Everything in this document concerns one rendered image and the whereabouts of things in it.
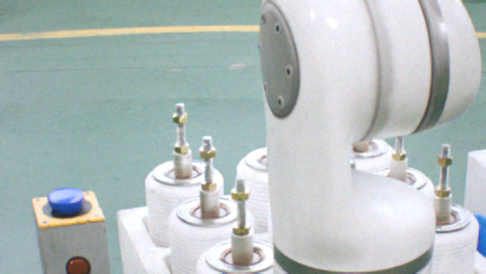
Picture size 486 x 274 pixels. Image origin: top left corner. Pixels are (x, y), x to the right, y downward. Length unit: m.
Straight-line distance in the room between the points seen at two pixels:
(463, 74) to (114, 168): 1.47
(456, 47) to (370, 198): 0.09
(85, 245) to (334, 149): 0.54
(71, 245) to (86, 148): 1.06
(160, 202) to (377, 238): 0.72
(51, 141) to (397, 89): 1.65
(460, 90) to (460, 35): 0.03
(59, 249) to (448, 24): 0.59
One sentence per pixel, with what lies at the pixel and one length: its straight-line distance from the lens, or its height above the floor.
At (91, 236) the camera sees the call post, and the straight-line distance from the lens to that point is 0.97.
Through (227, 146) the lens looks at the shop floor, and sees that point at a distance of 1.98.
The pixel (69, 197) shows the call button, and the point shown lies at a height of 0.33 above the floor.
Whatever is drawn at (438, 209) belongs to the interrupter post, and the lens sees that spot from 1.08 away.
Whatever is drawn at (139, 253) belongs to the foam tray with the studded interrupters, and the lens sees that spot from 1.18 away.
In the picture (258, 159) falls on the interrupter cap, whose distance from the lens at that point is 1.25.
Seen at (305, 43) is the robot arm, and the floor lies 0.60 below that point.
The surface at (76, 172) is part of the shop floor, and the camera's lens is 1.90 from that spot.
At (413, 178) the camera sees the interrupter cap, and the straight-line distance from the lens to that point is 1.19.
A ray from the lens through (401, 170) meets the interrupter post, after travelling 1.17.
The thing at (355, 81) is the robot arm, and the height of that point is 0.58.
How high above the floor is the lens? 0.72
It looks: 21 degrees down
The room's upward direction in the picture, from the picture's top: 2 degrees counter-clockwise
